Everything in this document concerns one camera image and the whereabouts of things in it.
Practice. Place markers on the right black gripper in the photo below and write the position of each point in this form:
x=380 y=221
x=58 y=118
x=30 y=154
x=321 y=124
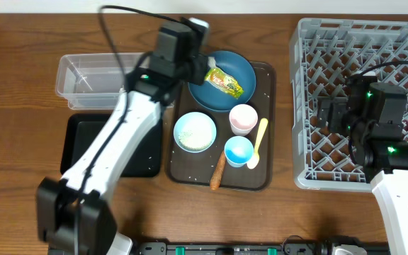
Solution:
x=337 y=108

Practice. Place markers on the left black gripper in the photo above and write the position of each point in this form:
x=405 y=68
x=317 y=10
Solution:
x=202 y=66

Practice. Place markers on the yellow snack wrapper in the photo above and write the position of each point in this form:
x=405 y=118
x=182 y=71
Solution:
x=222 y=81

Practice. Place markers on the dark blue plate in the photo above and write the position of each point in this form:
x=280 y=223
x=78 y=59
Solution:
x=234 y=65

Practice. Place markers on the pink cup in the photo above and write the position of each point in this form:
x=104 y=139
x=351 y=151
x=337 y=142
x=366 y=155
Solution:
x=242 y=119

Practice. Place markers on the yellow plastic spoon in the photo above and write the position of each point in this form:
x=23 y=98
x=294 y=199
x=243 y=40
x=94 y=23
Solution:
x=253 y=162

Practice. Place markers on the blue cup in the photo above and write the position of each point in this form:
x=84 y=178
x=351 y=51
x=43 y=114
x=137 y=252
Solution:
x=238 y=151

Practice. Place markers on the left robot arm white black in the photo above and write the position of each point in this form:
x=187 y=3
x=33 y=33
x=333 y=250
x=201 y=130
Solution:
x=73 y=213

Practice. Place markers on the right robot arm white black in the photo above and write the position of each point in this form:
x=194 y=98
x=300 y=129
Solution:
x=371 y=118

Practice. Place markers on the grey dishwasher rack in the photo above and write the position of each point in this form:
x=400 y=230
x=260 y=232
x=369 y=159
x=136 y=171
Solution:
x=323 y=52

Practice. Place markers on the clear plastic waste bin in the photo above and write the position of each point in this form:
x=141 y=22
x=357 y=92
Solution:
x=89 y=81

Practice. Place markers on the light blue bowl with rice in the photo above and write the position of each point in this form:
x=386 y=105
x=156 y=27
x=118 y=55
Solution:
x=194 y=132

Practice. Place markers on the dark brown serving tray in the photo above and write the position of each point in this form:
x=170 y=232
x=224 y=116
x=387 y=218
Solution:
x=197 y=168

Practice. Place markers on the orange carrot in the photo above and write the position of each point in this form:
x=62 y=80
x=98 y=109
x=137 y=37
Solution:
x=218 y=172

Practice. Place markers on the black tray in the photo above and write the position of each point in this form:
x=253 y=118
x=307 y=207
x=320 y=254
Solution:
x=82 y=129

